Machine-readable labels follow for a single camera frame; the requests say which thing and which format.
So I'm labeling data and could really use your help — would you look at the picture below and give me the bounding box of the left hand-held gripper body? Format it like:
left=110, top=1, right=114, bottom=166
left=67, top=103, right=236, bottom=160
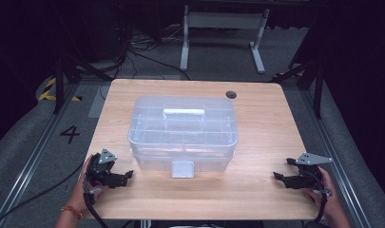
left=85, top=147, right=119, bottom=195

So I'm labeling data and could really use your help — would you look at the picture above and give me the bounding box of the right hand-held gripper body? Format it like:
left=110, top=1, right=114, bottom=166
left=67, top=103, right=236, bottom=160
left=286, top=152, right=334, bottom=191

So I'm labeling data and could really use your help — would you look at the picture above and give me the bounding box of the clear plastic storage box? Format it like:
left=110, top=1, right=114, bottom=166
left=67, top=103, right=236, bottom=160
left=126, top=95, right=240, bottom=179

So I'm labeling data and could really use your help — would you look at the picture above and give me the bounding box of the person's right hand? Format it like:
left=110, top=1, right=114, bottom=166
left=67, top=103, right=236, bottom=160
left=303, top=166, right=343, bottom=219

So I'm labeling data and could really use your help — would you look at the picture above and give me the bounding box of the person's left hand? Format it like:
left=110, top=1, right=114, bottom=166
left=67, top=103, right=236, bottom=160
left=66, top=155, right=105, bottom=214

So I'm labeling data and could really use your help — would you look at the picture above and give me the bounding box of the black tripod stand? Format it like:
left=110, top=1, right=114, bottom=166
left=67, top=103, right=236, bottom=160
left=51, top=51, right=114, bottom=115
left=271, top=60, right=325, bottom=121

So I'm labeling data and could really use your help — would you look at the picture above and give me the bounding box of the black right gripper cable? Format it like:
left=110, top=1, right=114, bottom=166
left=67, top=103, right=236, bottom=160
left=313, top=189, right=329, bottom=225

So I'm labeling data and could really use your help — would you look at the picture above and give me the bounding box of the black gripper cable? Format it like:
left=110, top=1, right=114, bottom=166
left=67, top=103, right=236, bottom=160
left=313, top=189, right=329, bottom=225
left=83, top=189, right=109, bottom=228

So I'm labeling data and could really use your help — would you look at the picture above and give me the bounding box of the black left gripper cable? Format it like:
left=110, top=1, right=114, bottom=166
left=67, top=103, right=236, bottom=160
left=83, top=189, right=109, bottom=228

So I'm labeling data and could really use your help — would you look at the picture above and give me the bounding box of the orange beaded bracelet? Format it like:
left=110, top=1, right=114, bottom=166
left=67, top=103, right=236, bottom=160
left=60, top=205, right=85, bottom=220

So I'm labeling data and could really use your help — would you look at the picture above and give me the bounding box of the thin black floor cable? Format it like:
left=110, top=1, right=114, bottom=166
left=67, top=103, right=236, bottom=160
left=0, top=162, right=86, bottom=228

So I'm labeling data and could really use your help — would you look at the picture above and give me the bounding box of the tangle of black floor cables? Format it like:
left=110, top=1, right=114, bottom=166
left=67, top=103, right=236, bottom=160
left=115, top=23, right=192, bottom=81

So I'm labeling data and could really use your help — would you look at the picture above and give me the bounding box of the white metal stand frame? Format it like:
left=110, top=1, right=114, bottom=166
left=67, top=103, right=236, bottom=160
left=179, top=4, right=271, bottom=75

